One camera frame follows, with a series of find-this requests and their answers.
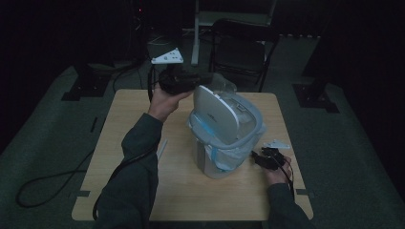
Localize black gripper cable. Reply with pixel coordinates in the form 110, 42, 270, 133
272, 155, 296, 202
91, 64, 159, 221

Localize black cable on floor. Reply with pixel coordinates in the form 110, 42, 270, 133
14, 148, 96, 210

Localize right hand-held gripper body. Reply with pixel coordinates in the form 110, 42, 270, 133
260, 138, 292, 172

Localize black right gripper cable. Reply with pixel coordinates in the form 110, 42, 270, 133
272, 155, 296, 202

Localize person's right hand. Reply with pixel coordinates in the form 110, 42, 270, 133
265, 156, 294, 187

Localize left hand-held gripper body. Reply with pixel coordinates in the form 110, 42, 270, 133
150, 47, 203, 96

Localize black floor base plate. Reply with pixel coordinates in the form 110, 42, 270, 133
291, 82, 340, 115
60, 62, 113, 102

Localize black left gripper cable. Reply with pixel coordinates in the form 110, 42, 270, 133
91, 64, 159, 221

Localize black folding chair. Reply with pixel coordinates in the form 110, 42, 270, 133
205, 17, 282, 94

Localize white straw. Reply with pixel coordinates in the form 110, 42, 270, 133
156, 137, 169, 161

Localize dark equipment stand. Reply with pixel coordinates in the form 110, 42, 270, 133
74, 0, 151, 74

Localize clear plastic cup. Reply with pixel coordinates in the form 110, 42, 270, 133
209, 73, 239, 95

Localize black cables by stand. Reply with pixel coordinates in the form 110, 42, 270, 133
112, 47, 160, 94

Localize person's left hand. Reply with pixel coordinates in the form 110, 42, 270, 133
147, 83, 195, 124

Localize white and grey trash bin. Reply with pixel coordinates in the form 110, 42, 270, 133
185, 84, 268, 180

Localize white metal stand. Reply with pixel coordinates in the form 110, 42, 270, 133
190, 0, 279, 67

